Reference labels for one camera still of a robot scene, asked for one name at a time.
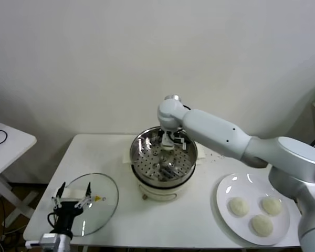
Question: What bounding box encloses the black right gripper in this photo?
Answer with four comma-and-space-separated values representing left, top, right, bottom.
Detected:
159, 128, 175, 144

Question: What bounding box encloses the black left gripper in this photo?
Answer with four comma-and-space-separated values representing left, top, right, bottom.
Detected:
51, 182, 92, 235

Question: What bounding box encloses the white steamed baozi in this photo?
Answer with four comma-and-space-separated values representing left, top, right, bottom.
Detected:
259, 197, 283, 216
161, 138, 174, 151
249, 214, 274, 237
227, 197, 250, 217

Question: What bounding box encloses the stainless steel steamer basket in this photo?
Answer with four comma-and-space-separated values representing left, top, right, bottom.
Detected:
129, 127, 198, 184

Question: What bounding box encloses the round glass pot lid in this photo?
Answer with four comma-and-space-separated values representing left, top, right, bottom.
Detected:
53, 173, 120, 238

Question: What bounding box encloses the cream electric cooking pot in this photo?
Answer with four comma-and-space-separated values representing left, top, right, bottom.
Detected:
121, 146, 207, 202

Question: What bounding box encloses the white side table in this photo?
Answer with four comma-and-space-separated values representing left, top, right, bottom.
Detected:
0, 119, 37, 218

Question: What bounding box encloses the white oval plate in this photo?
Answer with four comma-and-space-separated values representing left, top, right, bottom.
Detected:
216, 173, 291, 246

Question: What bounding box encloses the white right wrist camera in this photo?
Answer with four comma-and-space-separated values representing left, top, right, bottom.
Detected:
173, 135, 188, 151

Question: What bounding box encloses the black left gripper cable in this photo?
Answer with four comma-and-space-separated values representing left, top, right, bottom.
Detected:
47, 212, 59, 232

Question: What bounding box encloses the thin black floor cable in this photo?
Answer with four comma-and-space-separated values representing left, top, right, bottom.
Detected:
0, 193, 8, 229

